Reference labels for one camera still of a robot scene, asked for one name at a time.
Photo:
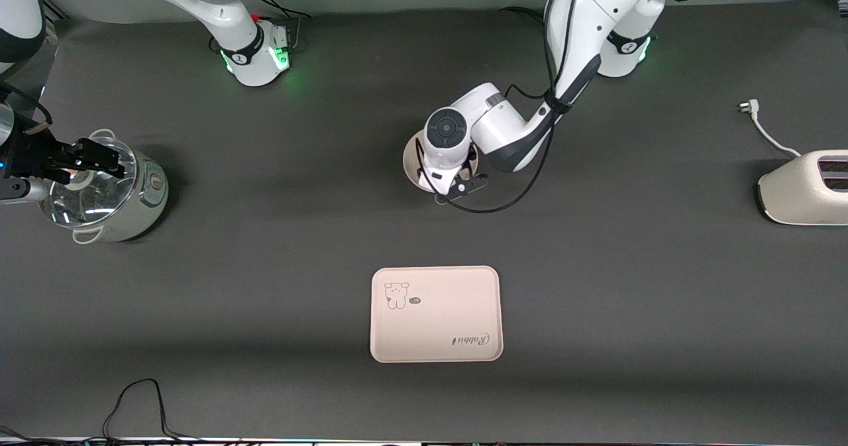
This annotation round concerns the cream rectangular rabbit tray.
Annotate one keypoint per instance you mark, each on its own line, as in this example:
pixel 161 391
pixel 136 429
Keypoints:
pixel 437 320

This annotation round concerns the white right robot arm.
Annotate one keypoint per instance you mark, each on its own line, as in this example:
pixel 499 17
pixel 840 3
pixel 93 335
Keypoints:
pixel 218 8

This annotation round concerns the dark grey table mat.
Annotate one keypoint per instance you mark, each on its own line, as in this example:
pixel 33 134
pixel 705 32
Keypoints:
pixel 596 366

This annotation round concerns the cream toaster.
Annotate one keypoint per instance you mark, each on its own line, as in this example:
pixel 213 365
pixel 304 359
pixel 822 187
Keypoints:
pixel 801 194

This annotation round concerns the round cream plate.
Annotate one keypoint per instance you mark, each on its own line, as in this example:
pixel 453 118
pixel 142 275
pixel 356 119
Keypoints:
pixel 411 161

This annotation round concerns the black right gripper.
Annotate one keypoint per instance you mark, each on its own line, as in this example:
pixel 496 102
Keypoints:
pixel 34 154

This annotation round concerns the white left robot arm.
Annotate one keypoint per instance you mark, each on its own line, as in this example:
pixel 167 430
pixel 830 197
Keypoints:
pixel 583 22

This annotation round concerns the glass pot lid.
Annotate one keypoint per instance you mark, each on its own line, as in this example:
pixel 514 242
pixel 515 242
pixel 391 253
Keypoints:
pixel 93 201

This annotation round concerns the pale green cooking pot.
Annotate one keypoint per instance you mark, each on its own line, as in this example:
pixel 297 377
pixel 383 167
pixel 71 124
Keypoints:
pixel 142 201

